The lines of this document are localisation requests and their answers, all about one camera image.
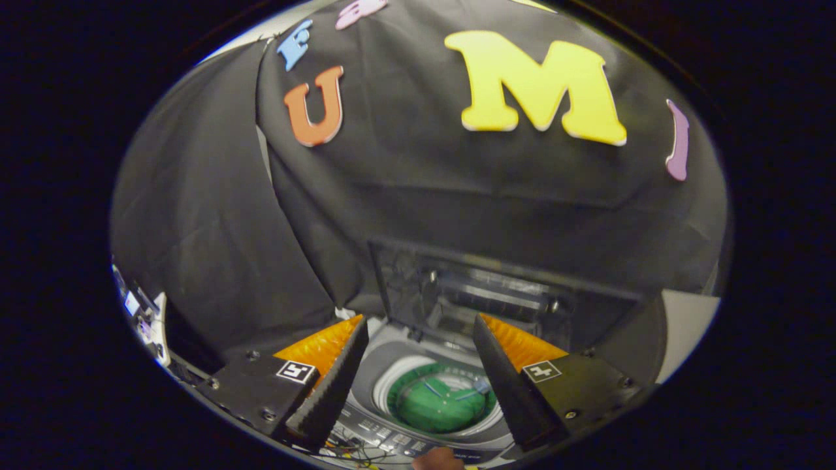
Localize black floor cables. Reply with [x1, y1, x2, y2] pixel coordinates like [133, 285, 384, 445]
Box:
[319, 424, 393, 468]

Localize beige cabinet with dark top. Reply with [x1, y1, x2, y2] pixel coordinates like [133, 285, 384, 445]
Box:
[655, 289, 720, 384]

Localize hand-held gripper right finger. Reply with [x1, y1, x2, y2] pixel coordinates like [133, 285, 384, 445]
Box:
[473, 313, 644, 451]

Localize black backdrop cloth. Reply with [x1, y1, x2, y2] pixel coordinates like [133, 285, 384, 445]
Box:
[111, 0, 729, 366]

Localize green polo shirt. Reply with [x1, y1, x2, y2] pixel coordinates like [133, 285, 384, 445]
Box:
[387, 364, 498, 433]

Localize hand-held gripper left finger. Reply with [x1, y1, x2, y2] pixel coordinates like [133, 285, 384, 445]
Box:
[196, 315, 370, 451]

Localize dark washing machine lid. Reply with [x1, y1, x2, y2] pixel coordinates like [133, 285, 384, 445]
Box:
[369, 240, 644, 358]

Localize white and blue equipment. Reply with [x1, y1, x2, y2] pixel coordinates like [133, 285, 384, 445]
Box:
[112, 258, 172, 368]

